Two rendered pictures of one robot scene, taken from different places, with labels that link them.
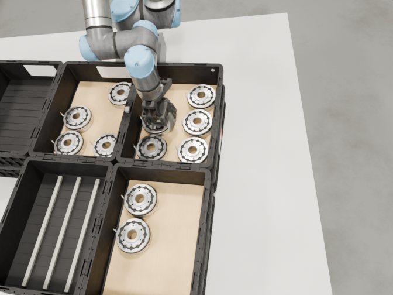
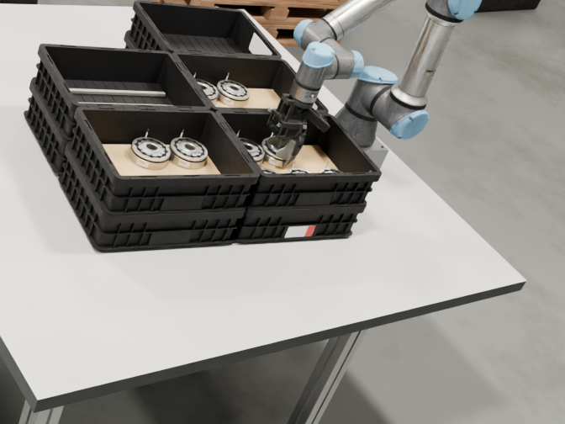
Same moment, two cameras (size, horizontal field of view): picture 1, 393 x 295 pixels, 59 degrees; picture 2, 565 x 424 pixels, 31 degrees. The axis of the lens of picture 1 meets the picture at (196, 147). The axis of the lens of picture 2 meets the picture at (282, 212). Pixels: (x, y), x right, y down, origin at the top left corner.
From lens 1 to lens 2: 191 cm
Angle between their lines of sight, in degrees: 34
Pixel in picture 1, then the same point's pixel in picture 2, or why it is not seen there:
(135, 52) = (323, 46)
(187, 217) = not seen: hidden behind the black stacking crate
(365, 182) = not seen: outside the picture
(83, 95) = (260, 94)
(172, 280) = not seen: hidden behind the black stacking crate
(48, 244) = (94, 99)
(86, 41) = (308, 23)
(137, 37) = (340, 51)
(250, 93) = (382, 258)
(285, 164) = (318, 302)
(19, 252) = (73, 82)
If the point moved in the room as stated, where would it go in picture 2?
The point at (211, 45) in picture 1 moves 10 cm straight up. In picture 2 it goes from (416, 214) to (429, 188)
